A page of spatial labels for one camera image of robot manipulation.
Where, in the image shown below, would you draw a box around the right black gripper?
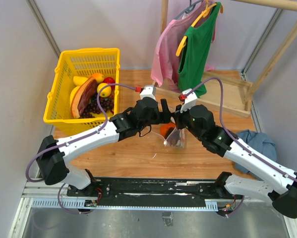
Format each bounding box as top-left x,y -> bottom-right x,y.
171,102 -> 204,142

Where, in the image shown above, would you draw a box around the small orange fruit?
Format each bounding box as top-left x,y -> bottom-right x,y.
160,122 -> 176,138

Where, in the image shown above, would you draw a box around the clear zip top bag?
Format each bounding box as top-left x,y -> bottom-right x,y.
159,122 -> 185,149

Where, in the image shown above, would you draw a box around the yellow lemon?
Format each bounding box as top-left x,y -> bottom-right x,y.
97,83 -> 112,98

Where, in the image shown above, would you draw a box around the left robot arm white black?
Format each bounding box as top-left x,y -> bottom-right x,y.
36,97 -> 171,196

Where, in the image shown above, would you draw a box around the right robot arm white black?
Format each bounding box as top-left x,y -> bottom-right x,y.
173,105 -> 297,219

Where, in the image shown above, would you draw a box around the pink shirt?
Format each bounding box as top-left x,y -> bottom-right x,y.
151,1 -> 212,92

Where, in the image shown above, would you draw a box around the wooden clothes rack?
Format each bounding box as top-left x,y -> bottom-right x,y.
156,0 -> 297,118

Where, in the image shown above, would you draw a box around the dark purple grape bunch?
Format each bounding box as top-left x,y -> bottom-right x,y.
81,95 -> 114,119

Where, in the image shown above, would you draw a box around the green shirt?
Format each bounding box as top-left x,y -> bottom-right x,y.
178,2 -> 222,99

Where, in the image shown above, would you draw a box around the red apple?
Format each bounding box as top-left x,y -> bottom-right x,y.
103,77 -> 116,89

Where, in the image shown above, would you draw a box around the orange yellow peach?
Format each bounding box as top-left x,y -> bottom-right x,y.
91,73 -> 105,84

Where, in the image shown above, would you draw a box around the blue crumpled cloth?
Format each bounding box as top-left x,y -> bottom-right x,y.
237,130 -> 277,162

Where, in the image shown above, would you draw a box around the yellow mango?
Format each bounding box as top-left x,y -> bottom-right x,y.
73,76 -> 88,86

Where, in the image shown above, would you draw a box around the yellow banana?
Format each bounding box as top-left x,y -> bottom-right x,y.
69,86 -> 81,114

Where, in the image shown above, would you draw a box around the yellow plastic basket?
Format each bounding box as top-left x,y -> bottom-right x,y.
43,48 -> 120,135

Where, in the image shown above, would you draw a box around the yellow clothes hanger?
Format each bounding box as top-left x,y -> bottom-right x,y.
176,0 -> 224,57

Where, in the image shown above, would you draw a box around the grey clothes hanger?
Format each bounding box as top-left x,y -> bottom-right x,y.
175,0 -> 203,20

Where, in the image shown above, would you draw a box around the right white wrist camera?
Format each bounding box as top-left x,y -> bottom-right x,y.
179,88 -> 198,113

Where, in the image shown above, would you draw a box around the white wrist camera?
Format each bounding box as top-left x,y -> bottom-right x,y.
179,88 -> 198,113
140,85 -> 156,100

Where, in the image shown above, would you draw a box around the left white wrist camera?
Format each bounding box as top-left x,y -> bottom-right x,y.
140,85 -> 156,100

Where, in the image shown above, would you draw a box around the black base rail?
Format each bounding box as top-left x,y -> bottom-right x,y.
67,177 -> 242,210

